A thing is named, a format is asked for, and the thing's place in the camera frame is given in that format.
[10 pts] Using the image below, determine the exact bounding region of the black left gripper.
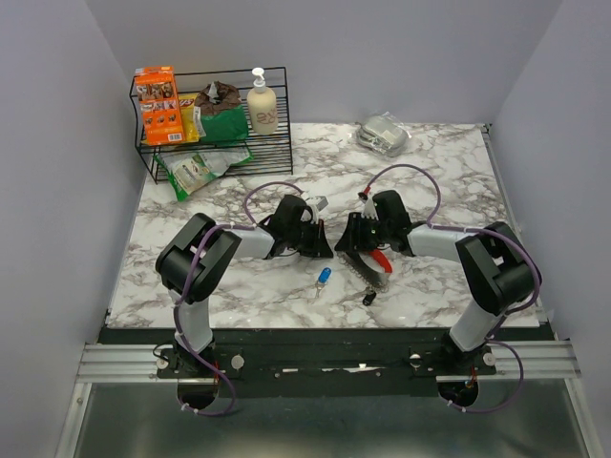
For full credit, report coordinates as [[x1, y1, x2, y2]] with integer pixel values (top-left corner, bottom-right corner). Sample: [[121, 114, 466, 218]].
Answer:
[[285, 219, 334, 259]]

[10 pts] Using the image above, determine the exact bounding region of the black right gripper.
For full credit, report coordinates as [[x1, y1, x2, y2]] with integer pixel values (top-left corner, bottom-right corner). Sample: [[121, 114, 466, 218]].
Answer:
[[333, 212, 390, 253]]

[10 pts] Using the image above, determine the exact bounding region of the red handled key organizer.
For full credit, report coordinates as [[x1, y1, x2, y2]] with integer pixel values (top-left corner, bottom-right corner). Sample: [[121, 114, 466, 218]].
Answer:
[[337, 252, 390, 292]]

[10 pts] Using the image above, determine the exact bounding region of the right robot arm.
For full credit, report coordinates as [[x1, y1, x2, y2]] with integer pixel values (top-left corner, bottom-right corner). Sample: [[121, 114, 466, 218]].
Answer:
[[335, 189, 541, 374]]

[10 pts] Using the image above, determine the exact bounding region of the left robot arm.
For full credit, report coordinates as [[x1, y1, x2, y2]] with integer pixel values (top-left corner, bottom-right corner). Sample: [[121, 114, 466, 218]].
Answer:
[[155, 195, 333, 377]]

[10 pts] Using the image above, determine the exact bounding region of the blue tagged key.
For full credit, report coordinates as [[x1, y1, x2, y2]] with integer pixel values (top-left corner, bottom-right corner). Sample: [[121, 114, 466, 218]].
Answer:
[[314, 267, 332, 300]]

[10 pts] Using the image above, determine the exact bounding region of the clear plastic wrapped package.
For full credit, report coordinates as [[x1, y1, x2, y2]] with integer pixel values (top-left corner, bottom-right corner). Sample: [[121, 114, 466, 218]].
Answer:
[[355, 112, 411, 157]]

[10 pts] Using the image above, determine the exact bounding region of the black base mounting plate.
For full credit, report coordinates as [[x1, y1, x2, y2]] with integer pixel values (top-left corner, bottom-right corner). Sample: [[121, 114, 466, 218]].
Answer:
[[97, 326, 521, 400]]

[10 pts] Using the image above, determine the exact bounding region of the green white snack bag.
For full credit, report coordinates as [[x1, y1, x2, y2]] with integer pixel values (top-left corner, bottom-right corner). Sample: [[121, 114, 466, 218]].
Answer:
[[155, 146, 253, 201]]

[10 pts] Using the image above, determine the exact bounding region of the cream pump soap bottle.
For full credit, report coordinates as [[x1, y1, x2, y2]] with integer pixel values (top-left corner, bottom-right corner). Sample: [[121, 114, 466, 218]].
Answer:
[[246, 68, 279, 135]]

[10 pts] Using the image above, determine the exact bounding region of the green brown bag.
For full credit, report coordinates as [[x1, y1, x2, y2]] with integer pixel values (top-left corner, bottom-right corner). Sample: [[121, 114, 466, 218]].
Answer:
[[194, 81, 249, 143]]

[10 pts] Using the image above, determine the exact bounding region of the yellow snack bag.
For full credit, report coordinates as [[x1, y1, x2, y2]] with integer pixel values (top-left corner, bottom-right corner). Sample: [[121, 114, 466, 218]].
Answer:
[[179, 93, 200, 143]]

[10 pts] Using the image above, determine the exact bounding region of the orange product box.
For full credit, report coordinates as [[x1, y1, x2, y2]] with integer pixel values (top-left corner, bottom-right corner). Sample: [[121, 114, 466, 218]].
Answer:
[[134, 66, 185, 146]]

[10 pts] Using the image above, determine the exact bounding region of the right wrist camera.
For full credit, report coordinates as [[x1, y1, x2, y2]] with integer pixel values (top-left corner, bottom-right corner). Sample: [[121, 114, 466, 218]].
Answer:
[[359, 193, 378, 219]]

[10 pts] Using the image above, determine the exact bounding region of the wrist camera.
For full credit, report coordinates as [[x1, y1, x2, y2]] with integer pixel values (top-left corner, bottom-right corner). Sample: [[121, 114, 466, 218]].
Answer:
[[305, 196, 328, 212], [359, 193, 378, 219]]

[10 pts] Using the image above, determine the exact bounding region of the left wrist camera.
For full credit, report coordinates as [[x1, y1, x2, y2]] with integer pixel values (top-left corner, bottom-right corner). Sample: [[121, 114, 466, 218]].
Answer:
[[305, 196, 328, 212]]

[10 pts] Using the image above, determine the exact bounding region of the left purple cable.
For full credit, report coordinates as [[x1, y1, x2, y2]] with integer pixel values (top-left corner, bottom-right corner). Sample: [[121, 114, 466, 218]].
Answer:
[[172, 180, 306, 418]]

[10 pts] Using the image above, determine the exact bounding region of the black wire shelf rack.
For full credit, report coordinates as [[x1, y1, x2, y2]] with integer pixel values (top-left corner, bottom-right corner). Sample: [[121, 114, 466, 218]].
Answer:
[[130, 66, 293, 182]]

